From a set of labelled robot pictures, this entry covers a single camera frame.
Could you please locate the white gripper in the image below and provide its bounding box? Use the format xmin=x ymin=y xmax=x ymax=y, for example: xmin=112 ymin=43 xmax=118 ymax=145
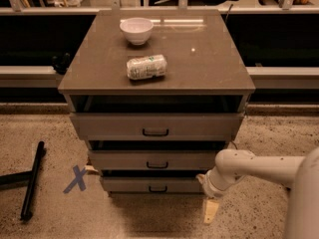
xmin=195 ymin=168 xmax=237 ymax=224

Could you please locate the grey drawer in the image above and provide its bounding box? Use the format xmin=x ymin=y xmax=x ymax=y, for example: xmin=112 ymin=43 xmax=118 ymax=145
xmin=101 ymin=177 xmax=202 ymax=193
xmin=71 ymin=113 xmax=243 ymax=141
xmin=88 ymin=150 xmax=217 ymax=170

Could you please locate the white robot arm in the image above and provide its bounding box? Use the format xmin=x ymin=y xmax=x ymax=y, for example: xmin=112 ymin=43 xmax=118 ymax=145
xmin=196 ymin=148 xmax=319 ymax=239

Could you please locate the grey drawer cabinet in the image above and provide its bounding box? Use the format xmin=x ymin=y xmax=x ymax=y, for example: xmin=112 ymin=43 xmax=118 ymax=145
xmin=57 ymin=9 xmax=256 ymax=197

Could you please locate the blue tape cross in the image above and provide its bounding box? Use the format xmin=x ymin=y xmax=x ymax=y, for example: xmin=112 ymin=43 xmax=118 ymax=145
xmin=63 ymin=165 xmax=87 ymax=194

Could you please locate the crushed white can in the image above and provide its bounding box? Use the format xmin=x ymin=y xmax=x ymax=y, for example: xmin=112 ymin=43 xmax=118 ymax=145
xmin=127 ymin=55 xmax=167 ymax=81

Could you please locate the white bowl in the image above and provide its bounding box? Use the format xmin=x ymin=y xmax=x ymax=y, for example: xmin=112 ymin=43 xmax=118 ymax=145
xmin=120 ymin=18 xmax=154 ymax=45

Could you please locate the black stand leg left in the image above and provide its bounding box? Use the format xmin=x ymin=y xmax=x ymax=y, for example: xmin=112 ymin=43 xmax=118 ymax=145
xmin=0 ymin=141 xmax=46 ymax=222

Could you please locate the metal railing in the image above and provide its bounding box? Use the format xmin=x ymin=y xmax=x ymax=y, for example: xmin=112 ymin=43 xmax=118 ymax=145
xmin=0 ymin=0 xmax=319 ymax=16

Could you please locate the black clamp on rail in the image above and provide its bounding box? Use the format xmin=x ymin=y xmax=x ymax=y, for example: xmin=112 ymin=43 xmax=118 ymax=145
xmin=52 ymin=53 xmax=71 ymax=75

